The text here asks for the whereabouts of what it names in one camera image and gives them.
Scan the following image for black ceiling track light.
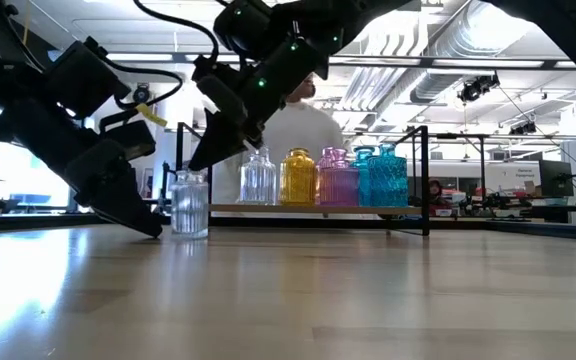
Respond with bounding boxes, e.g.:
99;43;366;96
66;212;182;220
457;73;500;104

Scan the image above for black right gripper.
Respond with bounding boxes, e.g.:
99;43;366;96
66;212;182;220
187;35;332;173

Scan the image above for pink tall ribbed glass vase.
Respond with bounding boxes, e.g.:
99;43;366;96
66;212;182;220
316;145;339;174

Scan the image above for blue glass vase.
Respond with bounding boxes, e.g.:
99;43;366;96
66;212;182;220
351;144;380;208
369;142;410;209

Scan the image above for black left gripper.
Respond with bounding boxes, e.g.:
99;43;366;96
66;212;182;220
61;118;165;240

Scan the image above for black round ceiling spotlight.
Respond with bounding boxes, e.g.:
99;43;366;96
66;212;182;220
132;83;152;105

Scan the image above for yellow tag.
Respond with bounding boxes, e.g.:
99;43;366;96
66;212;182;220
135;102;169;129

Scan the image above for clear ribbed glass vase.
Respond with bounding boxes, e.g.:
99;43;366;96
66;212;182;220
239;146;278;206

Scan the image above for person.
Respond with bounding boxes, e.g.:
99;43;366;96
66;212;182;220
425;178;452;217
211;73;345;206

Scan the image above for clear squat glass vase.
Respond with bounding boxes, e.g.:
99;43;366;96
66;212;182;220
169;168;210;240

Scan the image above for yellow textured glass vase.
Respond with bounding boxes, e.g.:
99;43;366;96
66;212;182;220
278;147;319;207

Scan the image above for black monitor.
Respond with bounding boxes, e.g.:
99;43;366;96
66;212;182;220
538;159;575;199

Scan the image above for black aluminium table frame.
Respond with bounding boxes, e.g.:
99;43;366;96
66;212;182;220
0;209;576;242

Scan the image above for pink squat glass vase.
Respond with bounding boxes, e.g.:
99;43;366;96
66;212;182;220
317;147;360;208

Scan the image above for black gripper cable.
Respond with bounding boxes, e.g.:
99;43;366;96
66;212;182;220
131;0;220;64
98;52;185;112

